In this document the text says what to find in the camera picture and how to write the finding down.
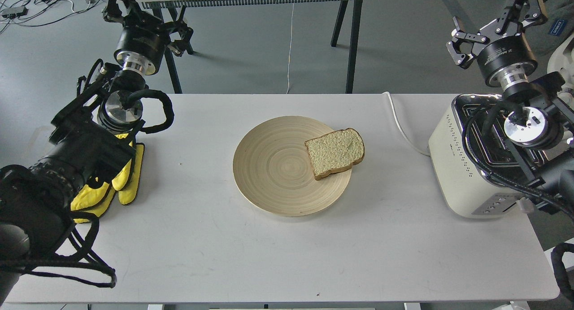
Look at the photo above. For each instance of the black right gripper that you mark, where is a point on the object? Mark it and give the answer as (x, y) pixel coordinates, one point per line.
(509, 60)

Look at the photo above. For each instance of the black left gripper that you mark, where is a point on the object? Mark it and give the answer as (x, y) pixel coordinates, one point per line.
(144, 38)

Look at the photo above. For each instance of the slice of bread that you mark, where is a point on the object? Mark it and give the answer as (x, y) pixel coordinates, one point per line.
(335, 152)

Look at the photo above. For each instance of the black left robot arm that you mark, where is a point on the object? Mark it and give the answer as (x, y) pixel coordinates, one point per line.
(93, 141)

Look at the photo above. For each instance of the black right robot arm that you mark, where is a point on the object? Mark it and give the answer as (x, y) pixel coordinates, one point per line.
(536, 117)

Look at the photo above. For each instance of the cream white toaster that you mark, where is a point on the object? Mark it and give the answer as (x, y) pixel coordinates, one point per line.
(468, 191)

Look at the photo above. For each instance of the grey bag with blue label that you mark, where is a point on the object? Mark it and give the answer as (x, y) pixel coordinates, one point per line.
(544, 39)

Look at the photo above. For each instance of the yellow cloth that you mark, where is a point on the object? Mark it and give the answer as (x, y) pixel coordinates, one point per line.
(124, 187)

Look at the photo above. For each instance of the round bamboo plate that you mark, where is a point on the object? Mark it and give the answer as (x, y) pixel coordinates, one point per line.
(272, 169)

